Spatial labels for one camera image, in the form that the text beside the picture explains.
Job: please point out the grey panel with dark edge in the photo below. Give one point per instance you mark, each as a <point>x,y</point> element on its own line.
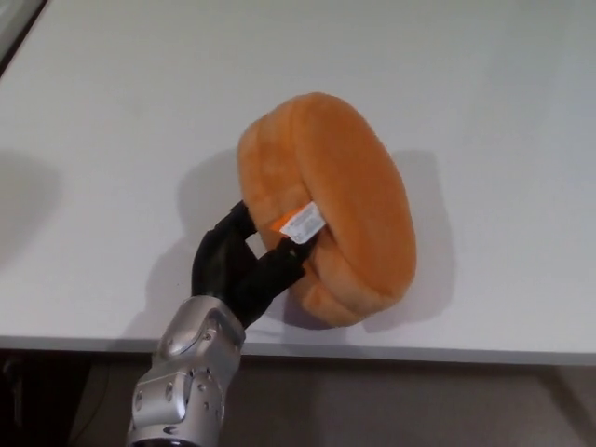
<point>9,23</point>

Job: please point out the orange plush plate with tag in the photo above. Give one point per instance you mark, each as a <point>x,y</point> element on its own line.
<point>340,186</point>

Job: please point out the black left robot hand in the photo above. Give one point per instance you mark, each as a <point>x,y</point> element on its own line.
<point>223,265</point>

